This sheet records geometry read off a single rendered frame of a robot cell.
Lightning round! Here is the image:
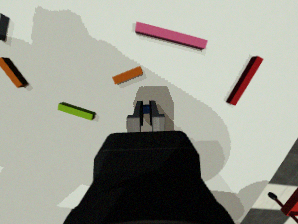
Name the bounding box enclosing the orange rod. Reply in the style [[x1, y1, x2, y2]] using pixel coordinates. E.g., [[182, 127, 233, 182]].
[[0, 57, 28, 88], [113, 66, 143, 84]]

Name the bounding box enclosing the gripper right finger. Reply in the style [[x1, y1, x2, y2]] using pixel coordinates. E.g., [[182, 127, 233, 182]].
[[149, 100, 165, 132]]

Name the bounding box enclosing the red rod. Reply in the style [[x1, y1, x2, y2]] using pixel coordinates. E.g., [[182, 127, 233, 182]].
[[226, 56, 263, 105]]

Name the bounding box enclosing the small blue block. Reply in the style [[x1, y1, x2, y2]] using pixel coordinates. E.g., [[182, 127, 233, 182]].
[[143, 105, 150, 114]]

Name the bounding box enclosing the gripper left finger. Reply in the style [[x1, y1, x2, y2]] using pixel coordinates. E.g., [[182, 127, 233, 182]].
[[127, 101, 143, 132]]

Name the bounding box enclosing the pink rod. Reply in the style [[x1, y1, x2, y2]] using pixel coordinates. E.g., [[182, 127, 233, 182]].
[[135, 22, 208, 50]]

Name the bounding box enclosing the lime green rod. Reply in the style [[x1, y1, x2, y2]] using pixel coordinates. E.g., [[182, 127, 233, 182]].
[[58, 102, 96, 120]]

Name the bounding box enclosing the grey rod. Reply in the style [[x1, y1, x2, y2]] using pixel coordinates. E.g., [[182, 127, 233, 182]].
[[0, 13, 9, 41]]

